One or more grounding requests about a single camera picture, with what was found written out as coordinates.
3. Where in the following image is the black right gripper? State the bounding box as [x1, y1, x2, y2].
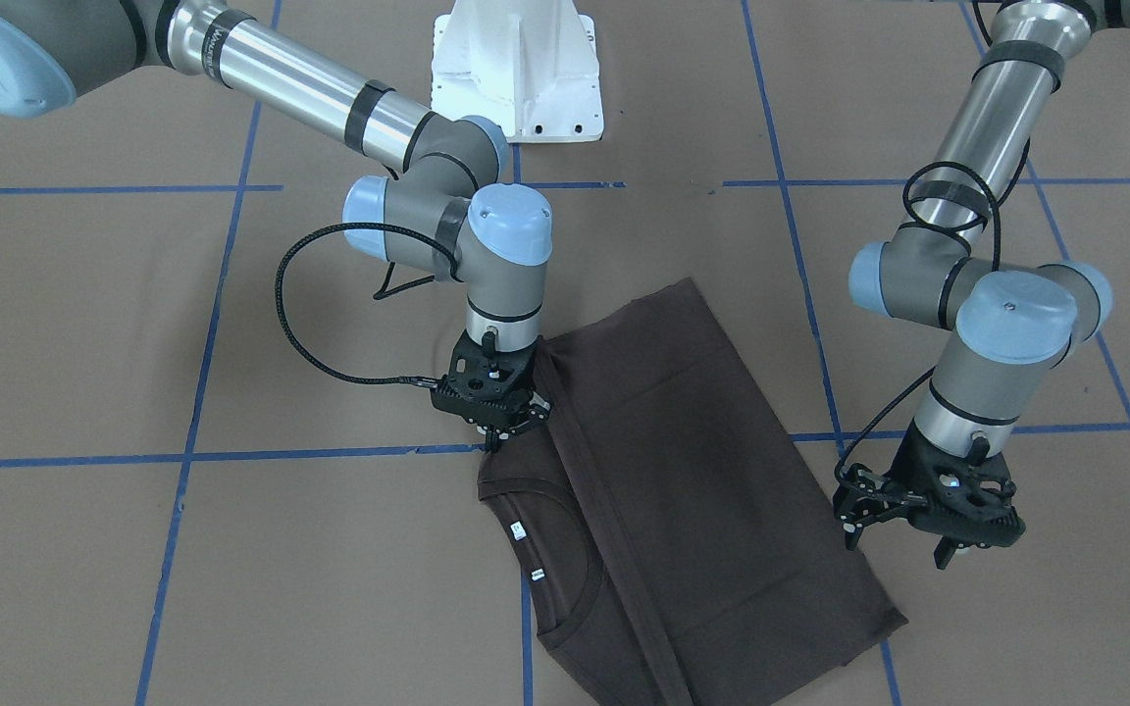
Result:
[431, 333, 551, 453]

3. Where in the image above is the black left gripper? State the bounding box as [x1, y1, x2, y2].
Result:
[897, 424, 1026, 570]

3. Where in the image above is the brown t-shirt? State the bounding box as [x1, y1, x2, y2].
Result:
[477, 278, 906, 705]

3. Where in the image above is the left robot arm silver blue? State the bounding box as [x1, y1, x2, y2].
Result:
[833, 1, 1130, 569]

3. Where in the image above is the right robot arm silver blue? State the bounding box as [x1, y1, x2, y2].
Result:
[0, 1, 553, 453]

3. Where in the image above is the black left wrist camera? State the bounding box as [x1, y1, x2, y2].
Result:
[831, 461, 929, 551]

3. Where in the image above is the black camera cable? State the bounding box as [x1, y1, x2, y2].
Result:
[275, 224, 462, 387]
[836, 137, 1033, 472]

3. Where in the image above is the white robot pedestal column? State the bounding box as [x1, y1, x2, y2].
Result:
[431, 1, 605, 143]

